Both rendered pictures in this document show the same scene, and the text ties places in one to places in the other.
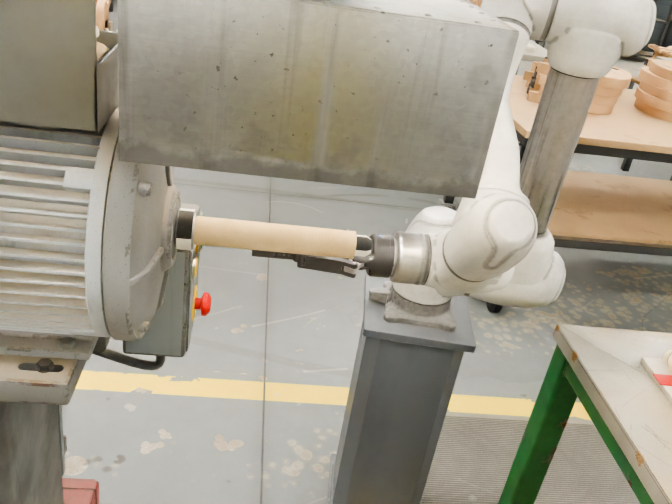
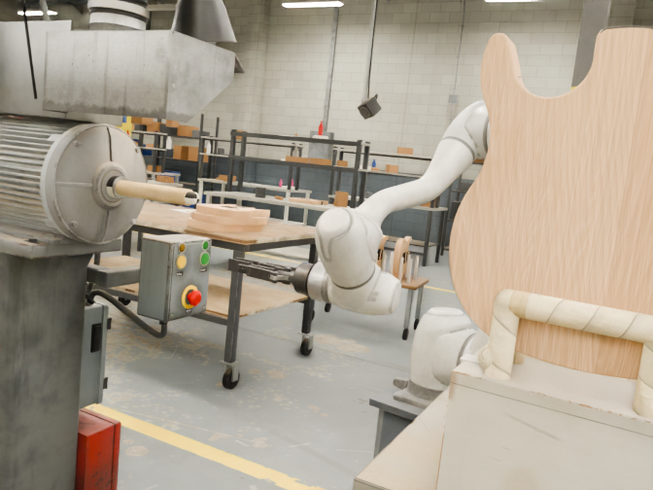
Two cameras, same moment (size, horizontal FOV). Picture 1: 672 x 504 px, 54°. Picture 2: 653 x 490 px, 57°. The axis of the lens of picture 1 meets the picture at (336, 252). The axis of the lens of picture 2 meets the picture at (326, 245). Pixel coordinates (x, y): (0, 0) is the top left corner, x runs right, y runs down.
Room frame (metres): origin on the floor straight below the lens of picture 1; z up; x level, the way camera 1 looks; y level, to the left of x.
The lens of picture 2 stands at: (-0.11, -0.92, 1.34)
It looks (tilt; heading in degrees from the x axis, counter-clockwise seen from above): 7 degrees down; 35
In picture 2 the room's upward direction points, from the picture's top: 6 degrees clockwise
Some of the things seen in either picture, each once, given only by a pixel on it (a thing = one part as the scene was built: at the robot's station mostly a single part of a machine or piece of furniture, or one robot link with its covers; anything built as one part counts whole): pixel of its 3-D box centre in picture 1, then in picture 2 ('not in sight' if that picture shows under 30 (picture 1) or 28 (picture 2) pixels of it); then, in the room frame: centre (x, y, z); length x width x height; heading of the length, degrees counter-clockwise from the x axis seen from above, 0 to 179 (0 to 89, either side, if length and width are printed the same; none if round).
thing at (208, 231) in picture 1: (276, 237); (154, 192); (0.67, 0.07, 1.25); 0.18 x 0.03 x 0.03; 99
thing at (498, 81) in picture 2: not in sight; (512, 71); (0.65, -0.64, 1.48); 0.07 x 0.04 x 0.09; 97
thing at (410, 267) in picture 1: (406, 257); (324, 282); (1.02, -0.12, 1.07); 0.09 x 0.06 x 0.09; 9
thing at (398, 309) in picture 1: (412, 297); (428, 389); (1.47, -0.21, 0.73); 0.22 x 0.18 x 0.06; 91
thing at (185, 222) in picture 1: (186, 229); (118, 187); (0.65, 0.17, 1.25); 0.05 x 0.02 x 0.05; 9
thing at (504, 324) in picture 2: not in sight; (502, 338); (0.62, -0.69, 1.15); 0.03 x 0.03 x 0.09
